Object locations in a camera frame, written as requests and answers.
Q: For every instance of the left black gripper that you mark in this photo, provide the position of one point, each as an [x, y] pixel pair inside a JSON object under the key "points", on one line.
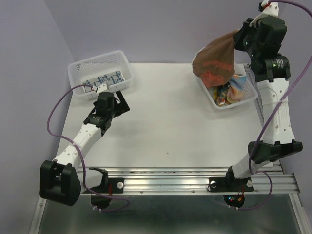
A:
{"points": [[121, 107]]}

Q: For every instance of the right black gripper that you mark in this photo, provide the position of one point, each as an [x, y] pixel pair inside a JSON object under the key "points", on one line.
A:
{"points": [[239, 34]]}

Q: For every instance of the blue white patterned towel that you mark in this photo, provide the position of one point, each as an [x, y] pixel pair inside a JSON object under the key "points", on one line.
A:
{"points": [[115, 81]]}

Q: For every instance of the brown bear towel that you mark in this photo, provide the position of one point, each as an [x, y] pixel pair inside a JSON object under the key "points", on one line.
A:
{"points": [[214, 64]]}

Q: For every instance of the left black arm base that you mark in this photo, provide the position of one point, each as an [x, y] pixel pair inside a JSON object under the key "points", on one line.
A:
{"points": [[98, 180]]}

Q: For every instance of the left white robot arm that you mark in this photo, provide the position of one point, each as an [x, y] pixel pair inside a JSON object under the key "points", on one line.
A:
{"points": [[66, 177]]}

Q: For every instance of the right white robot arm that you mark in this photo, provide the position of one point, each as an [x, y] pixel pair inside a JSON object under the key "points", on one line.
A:
{"points": [[276, 139]]}

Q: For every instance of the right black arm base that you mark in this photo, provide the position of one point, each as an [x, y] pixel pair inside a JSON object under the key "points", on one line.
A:
{"points": [[223, 185]]}

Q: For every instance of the left white plastic basket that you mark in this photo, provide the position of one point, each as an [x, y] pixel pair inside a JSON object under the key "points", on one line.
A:
{"points": [[102, 64]]}

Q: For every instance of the white plastic basket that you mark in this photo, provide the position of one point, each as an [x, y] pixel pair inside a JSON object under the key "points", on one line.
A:
{"points": [[102, 64], [249, 92]]}

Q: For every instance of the right white plastic basket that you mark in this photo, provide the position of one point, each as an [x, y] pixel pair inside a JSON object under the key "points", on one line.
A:
{"points": [[249, 92]]}

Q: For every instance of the light blue colourful towel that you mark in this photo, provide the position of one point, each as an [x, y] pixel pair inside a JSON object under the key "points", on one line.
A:
{"points": [[231, 92]]}

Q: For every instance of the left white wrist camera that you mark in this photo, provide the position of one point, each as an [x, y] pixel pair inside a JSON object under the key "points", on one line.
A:
{"points": [[100, 89]]}

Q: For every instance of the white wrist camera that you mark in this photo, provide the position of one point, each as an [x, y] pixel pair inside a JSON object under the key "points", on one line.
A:
{"points": [[100, 89], [266, 8]]}

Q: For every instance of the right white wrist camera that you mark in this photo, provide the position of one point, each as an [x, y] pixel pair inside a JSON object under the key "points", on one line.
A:
{"points": [[266, 8]]}

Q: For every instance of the right aluminium side rail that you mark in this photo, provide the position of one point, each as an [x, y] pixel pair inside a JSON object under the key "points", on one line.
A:
{"points": [[258, 105]]}

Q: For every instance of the aluminium mounting rail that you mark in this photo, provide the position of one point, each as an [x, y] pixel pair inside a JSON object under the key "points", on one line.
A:
{"points": [[195, 181]]}

